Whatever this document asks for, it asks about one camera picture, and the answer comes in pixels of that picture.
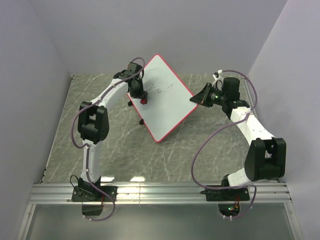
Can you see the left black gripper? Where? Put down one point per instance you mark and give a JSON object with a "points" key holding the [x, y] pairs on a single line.
{"points": [[142, 93]]}

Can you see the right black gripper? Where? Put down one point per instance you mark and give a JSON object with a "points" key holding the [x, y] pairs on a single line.
{"points": [[202, 97]]}

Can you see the red and black eraser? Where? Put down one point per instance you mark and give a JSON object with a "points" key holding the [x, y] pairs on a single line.
{"points": [[143, 101]]}

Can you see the white board with pink frame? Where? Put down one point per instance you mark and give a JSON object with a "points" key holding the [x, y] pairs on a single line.
{"points": [[168, 99]]}

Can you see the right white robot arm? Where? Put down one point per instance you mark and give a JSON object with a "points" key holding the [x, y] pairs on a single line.
{"points": [[266, 157]]}

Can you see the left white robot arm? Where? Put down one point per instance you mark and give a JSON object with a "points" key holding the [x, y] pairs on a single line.
{"points": [[91, 124]]}

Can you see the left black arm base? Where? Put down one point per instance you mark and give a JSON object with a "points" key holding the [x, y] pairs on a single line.
{"points": [[80, 195]]}

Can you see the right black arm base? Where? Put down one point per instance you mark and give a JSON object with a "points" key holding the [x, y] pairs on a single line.
{"points": [[226, 195]]}

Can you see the far black board clip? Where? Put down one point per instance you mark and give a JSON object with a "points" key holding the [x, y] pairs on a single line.
{"points": [[130, 103]]}

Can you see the aluminium rail at table front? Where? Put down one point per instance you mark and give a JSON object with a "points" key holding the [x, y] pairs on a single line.
{"points": [[141, 193]]}

